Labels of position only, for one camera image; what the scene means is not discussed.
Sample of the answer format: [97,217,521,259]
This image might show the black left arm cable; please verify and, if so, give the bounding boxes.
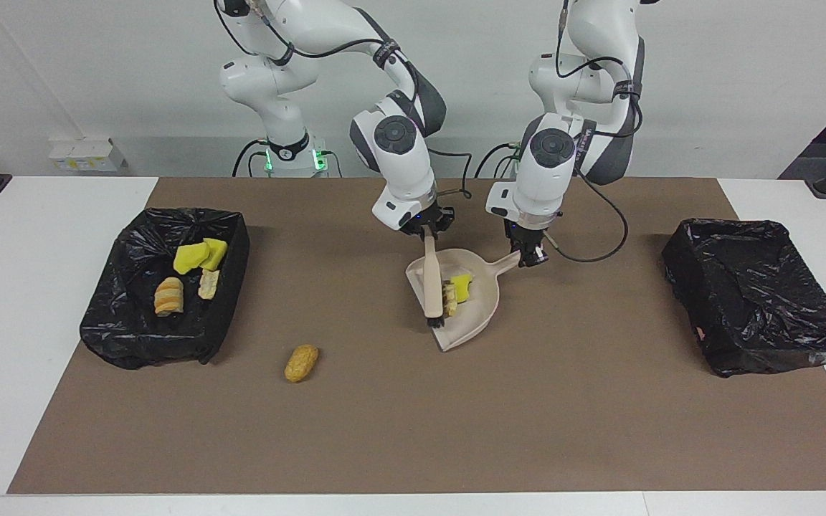
[548,0,645,263]

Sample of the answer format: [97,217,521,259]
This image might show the white wall socket box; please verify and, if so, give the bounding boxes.
[49,138,127,173]

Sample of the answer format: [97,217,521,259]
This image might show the beige brush black bristles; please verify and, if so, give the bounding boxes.
[422,233,447,329]

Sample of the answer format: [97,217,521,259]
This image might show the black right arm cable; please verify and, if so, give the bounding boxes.
[214,0,475,201]

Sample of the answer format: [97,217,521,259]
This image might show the beige striped bread piece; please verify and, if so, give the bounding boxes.
[154,277,184,317]

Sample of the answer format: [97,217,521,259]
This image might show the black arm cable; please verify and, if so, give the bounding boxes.
[214,0,475,201]
[548,0,645,263]

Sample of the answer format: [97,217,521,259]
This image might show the black bag lined bin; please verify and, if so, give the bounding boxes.
[662,219,826,378]
[80,207,251,370]

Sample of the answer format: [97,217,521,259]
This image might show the brown table mat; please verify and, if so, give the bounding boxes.
[8,177,826,495]

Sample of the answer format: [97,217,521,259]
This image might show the brown peanut shaped bread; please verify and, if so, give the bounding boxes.
[284,344,319,383]

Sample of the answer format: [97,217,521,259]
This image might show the beige plastic dustpan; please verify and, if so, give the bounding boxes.
[405,248,521,353]

